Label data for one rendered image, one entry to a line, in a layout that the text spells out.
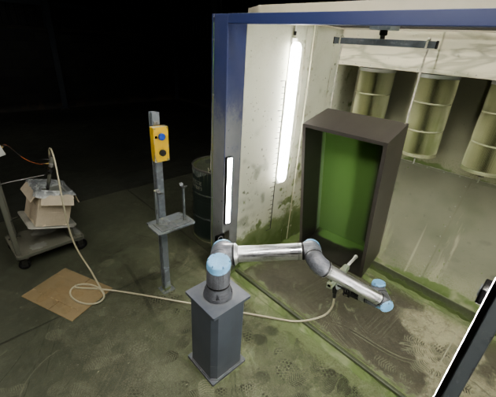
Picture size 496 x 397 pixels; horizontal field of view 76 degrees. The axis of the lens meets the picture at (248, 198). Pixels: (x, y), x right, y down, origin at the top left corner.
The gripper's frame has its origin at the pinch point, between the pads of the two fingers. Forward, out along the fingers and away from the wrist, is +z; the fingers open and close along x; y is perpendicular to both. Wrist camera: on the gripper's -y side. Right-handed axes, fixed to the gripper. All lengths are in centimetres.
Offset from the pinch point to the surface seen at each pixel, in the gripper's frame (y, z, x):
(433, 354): 53, -74, 28
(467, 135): -86, -45, 159
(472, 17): -173, -52, -27
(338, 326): 47.3, -6.4, 2.5
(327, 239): 0, 31, 49
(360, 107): -106, 48, 134
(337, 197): -43, 28, 53
